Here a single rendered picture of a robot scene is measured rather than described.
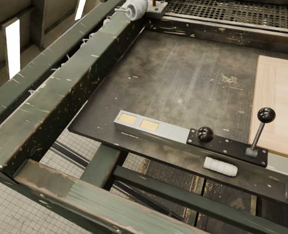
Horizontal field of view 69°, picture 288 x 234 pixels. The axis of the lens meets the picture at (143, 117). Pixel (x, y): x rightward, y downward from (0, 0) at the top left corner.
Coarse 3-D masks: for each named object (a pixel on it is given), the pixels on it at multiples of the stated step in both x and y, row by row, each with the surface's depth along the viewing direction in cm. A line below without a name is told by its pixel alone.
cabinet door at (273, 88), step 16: (272, 64) 79; (256, 80) 74; (272, 80) 73; (256, 96) 69; (272, 96) 68; (256, 112) 64; (256, 128) 61; (272, 128) 60; (256, 144) 57; (272, 144) 57
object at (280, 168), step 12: (156, 120) 62; (132, 132) 63; (144, 132) 60; (156, 132) 59; (168, 132) 59; (180, 132) 58; (168, 144) 60; (180, 144) 57; (204, 156) 57; (216, 156) 55; (276, 156) 53; (240, 168) 55; (252, 168) 53; (264, 168) 51; (276, 168) 51; (276, 180) 53
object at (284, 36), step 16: (128, 0) 99; (160, 16) 94; (176, 16) 95; (192, 16) 94; (176, 32) 97; (192, 32) 94; (208, 32) 91; (224, 32) 89; (240, 32) 86; (256, 32) 84; (272, 32) 83; (272, 48) 86
